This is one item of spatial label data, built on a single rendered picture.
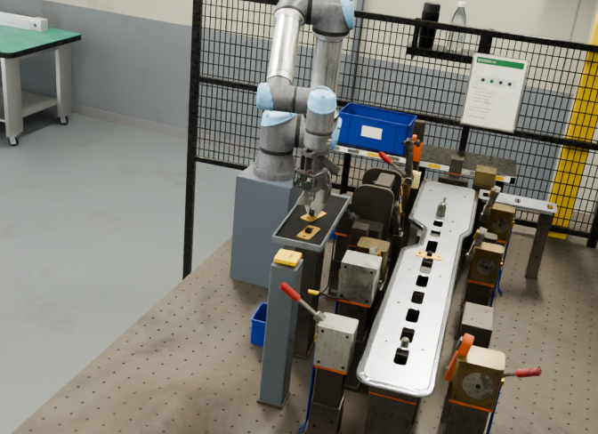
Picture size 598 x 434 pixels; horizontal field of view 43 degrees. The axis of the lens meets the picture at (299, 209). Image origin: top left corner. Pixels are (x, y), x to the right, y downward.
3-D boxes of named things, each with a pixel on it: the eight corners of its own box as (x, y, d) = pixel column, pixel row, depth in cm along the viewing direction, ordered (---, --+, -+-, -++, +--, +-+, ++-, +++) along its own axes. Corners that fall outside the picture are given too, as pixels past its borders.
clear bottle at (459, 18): (460, 52, 317) (469, 4, 309) (445, 50, 319) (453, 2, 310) (461, 49, 323) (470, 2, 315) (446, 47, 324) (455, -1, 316)
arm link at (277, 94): (275, -27, 233) (255, 92, 206) (311, -22, 233) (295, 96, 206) (274, 3, 243) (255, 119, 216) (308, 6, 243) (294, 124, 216)
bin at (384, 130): (404, 156, 313) (409, 125, 307) (335, 140, 321) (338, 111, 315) (412, 144, 327) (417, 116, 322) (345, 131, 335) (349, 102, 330)
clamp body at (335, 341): (335, 451, 197) (353, 334, 182) (292, 439, 200) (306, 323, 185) (342, 433, 204) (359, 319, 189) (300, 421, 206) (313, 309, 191)
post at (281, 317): (282, 409, 210) (297, 271, 192) (256, 403, 211) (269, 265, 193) (290, 393, 216) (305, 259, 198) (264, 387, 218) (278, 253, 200)
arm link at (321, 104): (337, 89, 206) (337, 98, 198) (333, 128, 210) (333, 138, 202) (309, 86, 206) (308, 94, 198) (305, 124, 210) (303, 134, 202)
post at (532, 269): (537, 279, 295) (554, 212, 283) (524, 277, 296) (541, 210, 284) (537, 274, 299) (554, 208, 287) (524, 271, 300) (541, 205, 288)
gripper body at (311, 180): (291, 188, 211) (294, 147, 206) (309, 180, 217) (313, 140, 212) (313, 196, 207) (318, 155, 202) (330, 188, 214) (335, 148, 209)
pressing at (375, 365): (443, 404, 173) (444, 398, 172) (348, 380, 178) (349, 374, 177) (479, 191, 295) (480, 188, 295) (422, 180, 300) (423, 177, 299)
